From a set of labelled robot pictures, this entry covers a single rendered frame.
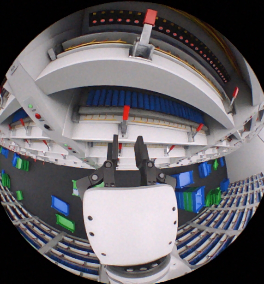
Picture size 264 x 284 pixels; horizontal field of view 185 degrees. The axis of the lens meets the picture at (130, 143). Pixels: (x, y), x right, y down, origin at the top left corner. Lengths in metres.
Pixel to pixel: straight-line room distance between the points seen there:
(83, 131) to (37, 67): 0.21
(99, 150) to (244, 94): 0.76
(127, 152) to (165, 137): 0.22
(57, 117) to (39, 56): 0.14
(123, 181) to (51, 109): 1.05
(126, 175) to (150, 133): 0.90
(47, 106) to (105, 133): 0.17
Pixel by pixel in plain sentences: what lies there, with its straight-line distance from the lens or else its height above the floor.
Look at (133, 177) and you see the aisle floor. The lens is 1.12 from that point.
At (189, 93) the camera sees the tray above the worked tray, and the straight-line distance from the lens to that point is 0.16.
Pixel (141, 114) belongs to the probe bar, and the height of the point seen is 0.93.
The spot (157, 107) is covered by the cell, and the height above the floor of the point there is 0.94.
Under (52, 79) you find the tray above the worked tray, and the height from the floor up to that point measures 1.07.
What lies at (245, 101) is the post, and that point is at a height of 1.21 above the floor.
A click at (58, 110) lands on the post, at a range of 0.22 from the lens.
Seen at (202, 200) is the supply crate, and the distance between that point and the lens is 1.35.
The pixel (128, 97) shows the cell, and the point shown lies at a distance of 0.27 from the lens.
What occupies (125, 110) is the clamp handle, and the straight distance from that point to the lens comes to 0.18.
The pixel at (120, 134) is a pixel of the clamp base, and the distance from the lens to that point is 0.23.
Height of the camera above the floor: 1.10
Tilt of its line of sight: 63 degrees down
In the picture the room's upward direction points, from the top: 23 degrees clockwise
